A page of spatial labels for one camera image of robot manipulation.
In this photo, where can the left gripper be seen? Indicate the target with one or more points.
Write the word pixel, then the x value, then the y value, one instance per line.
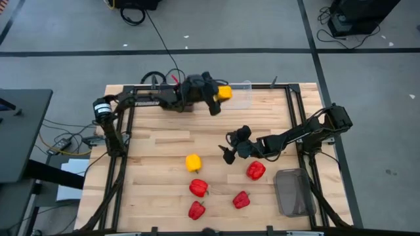
pixel 205 96

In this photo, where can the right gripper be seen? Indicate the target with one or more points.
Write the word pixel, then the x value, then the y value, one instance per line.
pixel 247 149

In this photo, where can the yellow bell pepper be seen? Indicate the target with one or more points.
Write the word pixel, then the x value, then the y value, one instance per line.
pixel 193 163
pixel 224 92

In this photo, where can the red bell pepper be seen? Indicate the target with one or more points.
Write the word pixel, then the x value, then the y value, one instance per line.
pixel 255 170
pixel 196 210
pixel 198 187
pixel 241 200

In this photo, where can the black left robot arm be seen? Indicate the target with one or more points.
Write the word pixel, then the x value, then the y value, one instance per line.
pixel 147 98

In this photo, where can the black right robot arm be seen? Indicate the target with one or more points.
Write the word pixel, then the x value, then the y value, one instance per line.
pixel 295 134

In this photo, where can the dark brown plastic basket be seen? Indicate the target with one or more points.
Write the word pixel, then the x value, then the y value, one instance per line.
pixel 187 109

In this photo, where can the clear plastic basket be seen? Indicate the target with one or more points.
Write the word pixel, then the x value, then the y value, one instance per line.
pixel 243 98

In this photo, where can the grey translucent plastic basket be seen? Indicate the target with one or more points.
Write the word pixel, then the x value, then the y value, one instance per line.
pixel 293 193

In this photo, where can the black equipment box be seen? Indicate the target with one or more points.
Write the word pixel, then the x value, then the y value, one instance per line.
pixel 138 4

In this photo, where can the white paper sheets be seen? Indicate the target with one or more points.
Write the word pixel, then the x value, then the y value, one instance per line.
pixel 70 183

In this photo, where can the black power adapter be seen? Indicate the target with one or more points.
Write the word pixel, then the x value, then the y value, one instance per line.
pixel 59 145

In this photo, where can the black equipment cabinet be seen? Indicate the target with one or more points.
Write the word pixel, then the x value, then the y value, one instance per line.
pixel 357 16

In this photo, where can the black floor bar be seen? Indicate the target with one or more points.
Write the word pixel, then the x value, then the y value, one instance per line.
pixel 54 173

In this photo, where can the black desk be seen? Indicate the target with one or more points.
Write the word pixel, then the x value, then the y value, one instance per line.
pixel 23 137

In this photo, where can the dark flat device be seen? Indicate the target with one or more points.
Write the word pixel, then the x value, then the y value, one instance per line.
pixel 6 105

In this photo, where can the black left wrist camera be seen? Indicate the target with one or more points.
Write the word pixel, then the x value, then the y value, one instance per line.
pixel 194 83

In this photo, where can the black aluminium table frame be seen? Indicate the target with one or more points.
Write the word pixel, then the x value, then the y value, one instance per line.
pixel 290 108

